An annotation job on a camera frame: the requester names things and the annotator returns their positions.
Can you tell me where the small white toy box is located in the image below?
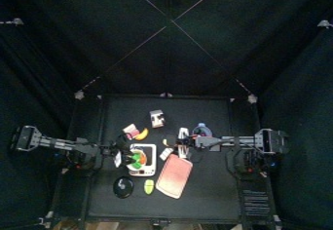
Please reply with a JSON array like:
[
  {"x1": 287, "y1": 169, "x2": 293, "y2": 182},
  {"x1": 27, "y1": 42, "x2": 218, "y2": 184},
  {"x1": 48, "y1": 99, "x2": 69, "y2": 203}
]
[{"x1": 159, "y1": 147, "x2": 175, "y2": 162}]

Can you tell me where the orange yellow toy corn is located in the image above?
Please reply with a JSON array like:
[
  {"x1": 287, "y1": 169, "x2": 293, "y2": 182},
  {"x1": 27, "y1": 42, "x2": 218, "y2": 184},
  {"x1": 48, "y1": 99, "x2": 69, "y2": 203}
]
[{"x1": 136, "y1": 152, "x2": 148, "y2": 166}]

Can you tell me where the small green husk piece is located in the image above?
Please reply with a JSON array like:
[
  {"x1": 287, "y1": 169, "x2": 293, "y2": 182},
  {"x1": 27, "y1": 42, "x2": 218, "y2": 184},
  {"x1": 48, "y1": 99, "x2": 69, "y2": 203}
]
[{"x1": 128, "y1": 150, "x2": 143, "y2": 170}]

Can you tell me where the blue grey toy bowl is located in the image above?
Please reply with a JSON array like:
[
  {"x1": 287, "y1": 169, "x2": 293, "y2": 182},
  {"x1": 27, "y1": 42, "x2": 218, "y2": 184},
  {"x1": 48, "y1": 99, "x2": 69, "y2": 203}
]
[{"x1": 191, "y1": 122, "x2": 214, "y2": 138}]

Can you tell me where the yellow-green fruit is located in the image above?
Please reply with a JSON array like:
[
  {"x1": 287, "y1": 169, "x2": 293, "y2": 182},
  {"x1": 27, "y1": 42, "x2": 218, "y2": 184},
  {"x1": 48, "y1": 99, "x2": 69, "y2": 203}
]
[{"x1": 143, "y1": 178, "x2": 156, "y2": 196}]

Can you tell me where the table edge camera mount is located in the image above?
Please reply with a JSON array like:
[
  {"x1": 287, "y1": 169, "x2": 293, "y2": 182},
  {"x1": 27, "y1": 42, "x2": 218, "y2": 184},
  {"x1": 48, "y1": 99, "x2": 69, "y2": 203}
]
[{"x1": 148, "y1": 217, "x2": 171, "y2": 228}]

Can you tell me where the pink plastic tray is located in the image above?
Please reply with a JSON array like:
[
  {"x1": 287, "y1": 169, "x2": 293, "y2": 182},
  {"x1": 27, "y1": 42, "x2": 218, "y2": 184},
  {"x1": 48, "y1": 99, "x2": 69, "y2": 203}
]
[{"x1": 155, "y1": 153, "x2": 195, "y2": 200}]

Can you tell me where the yellow toy banana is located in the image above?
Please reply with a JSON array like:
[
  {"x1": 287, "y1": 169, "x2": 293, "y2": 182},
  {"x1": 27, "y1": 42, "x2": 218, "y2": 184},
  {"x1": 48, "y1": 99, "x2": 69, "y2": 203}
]
[{"x1": 134, "y1": 128, "x2": 150, "y2": 141}]

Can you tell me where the round black lid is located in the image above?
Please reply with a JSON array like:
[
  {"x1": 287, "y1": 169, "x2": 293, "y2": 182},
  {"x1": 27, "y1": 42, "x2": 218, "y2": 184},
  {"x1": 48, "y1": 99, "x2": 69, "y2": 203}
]
[{"x1": 112, "y1": 175, "x2": 135, "y2": 200}]

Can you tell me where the white toy knife block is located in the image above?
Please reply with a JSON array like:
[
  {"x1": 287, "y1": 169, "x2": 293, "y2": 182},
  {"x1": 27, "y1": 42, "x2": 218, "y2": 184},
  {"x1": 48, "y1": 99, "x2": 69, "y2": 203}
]
[{"x1": 148, "y1": 109, "x2": 167, "y2": 130}]

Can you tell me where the white toy pot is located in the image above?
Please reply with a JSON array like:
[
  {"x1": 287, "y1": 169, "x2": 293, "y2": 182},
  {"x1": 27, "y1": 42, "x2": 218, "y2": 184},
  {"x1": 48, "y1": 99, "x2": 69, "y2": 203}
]
[{"x1": 124, "y1": 147, "x2": 151, "y2": 173}]

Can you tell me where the thin diagonal frame cord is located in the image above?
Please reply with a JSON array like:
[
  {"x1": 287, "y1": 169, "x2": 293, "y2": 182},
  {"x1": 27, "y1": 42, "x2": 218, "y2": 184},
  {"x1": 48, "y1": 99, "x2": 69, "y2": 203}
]
[
  {"x1": 119, "y1": 0, "x2": 255, "y2": 96},
  {"x1": 77, "y1": 0, "x2": 231, "y2": 93}
]

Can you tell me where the pink toy food piece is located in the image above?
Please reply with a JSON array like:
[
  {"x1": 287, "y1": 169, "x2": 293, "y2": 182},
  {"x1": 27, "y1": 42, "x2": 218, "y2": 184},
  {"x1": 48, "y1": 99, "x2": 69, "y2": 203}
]
[{"x1": 122, "y1": 123, "x2": 142, "y2": 139}]

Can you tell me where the segmented toy rack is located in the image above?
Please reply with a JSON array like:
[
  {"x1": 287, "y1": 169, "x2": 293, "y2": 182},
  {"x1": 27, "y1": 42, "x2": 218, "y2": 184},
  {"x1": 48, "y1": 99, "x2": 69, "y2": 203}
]
[{"x1": 175, "y1": 127, "x2": 191, "y2": 160}]

